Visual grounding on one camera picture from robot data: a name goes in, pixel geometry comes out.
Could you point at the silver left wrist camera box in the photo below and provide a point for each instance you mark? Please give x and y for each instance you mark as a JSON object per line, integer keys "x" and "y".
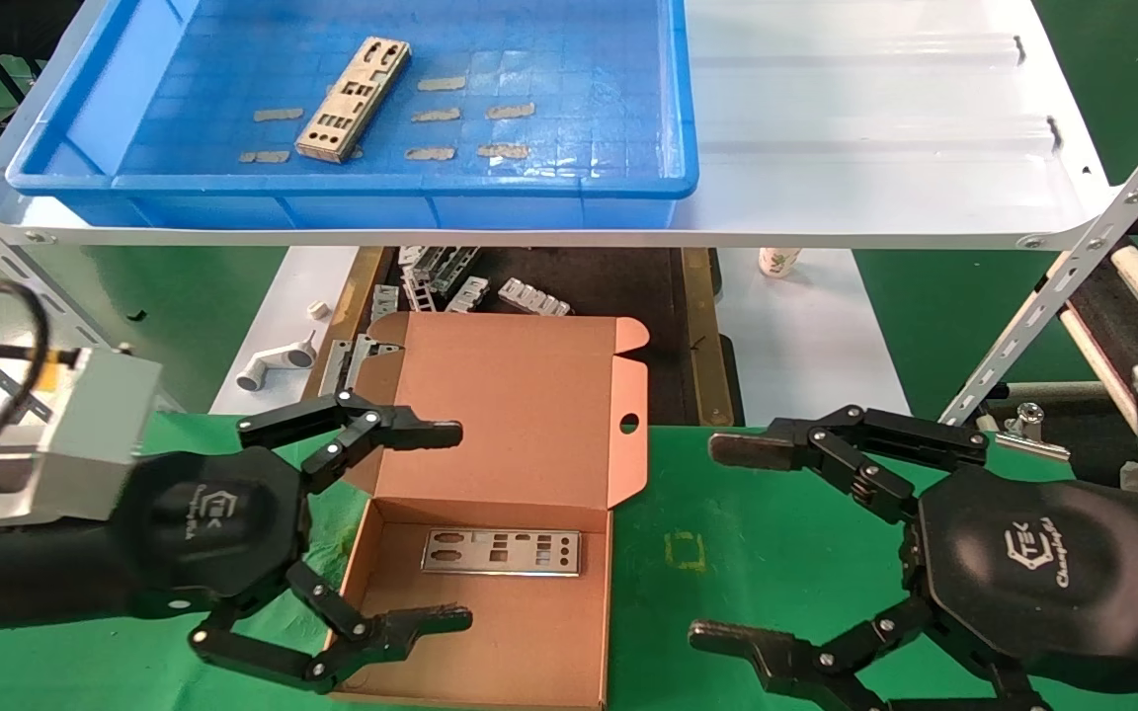
{"x": 85, "y": 444}

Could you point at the grey ribbed metal part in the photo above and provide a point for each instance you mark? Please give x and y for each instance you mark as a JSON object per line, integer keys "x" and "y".
{"x": 532, "y": 298}
{"x": 467, "y": 295}

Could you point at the long grey metal bracket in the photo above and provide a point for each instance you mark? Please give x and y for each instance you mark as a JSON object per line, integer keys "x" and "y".
{"x": 446, "y": 269}

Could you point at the white slotted angle upright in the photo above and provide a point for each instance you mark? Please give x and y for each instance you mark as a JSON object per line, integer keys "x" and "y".
{"x": 1073, "y": 267}
{"x": 45, "y": 296}

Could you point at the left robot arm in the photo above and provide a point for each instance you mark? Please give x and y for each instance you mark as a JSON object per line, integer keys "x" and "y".
{"x": 26, "y": 578}

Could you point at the white plastic pipe fitting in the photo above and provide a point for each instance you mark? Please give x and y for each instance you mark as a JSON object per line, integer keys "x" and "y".
{"x": 273, "y": 363}

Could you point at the small grey metal bracket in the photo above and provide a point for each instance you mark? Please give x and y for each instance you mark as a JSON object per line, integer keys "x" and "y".
{"x": 410, "y": 256}
{"x": 384, "y": 304}

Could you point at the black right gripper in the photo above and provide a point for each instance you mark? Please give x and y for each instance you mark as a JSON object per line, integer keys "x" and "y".
{"x": 1033, "y": 573}

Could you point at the blue plastic tray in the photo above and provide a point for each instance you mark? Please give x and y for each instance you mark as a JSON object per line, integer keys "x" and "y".
{"x": 579, "y": 118}

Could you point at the white metal shelf board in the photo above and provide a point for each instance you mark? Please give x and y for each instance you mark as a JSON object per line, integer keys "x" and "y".
{"x": 875, "y": 148}

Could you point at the grey slotted metal bar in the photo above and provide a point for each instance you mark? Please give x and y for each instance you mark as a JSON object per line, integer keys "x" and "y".
{"x": 11, "y": 387}

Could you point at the brown tape strip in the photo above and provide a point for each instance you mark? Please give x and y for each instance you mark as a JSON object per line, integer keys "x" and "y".
{"x": 430, "y": 153}
{"x": 436, "y": 115}
{"x": 442, "y": 84}
{"x": 265, "y": 156}
{"x": 278, "y": 115}
{"x": 503, "y": 151}
{"x": 510, "y": 111}

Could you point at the black tray with golden rim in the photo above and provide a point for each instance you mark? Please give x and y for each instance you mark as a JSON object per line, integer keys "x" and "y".
{"x": 628, "y": 286}

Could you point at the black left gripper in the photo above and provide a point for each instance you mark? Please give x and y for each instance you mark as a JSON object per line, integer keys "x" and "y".
{"x": 213, "y": 528}

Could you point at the grey metal hinge plate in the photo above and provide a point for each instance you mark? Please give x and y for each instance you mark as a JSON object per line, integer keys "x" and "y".
{"x": 367, "y": 357}
{"x": 335, "y": 363}

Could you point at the green table cloth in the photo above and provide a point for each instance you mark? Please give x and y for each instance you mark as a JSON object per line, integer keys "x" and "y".
{"x": 747, "y": 513}

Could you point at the grey ladder shaped metal part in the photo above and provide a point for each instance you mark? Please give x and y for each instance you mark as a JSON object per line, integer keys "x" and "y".
{"x": 419, "y": 292}

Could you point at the silver binder clip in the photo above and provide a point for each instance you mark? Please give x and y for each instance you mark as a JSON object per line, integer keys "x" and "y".
{"x": 1028, "y": 430}

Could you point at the brown cardboard box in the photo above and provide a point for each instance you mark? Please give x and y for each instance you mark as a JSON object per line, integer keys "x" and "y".
{"x": 529, "y": 395}

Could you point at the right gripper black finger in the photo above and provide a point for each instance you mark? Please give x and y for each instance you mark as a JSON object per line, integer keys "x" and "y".
{"x": 742, "y": 642}
{"x": 757, "y": 449}

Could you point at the small white plastic cap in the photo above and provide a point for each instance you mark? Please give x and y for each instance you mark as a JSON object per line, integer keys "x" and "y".
{"x": 318, "y": 310}

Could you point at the black rack mat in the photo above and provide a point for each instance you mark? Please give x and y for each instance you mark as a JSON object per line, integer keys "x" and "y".
{"x": 1117, "y": 316}

